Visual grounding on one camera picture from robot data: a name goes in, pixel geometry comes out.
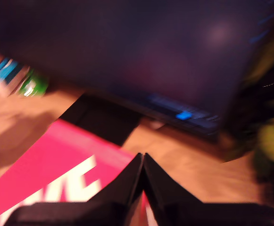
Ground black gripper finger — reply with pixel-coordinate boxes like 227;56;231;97
87;153;144;226
143;153;204;226

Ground red Nike shoebox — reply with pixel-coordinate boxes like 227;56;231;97
0;119;156;226

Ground white and blue box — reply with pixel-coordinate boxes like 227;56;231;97
0;56;30;97

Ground black monitor stand base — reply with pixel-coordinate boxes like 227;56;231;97
60;93;143;146

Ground leafy plant in dark pot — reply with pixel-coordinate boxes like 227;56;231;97
221;23;274;210

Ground green packet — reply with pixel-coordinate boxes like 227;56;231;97
17;68;50;98

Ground wide black computer monitor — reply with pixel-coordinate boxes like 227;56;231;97
0;0;274;142

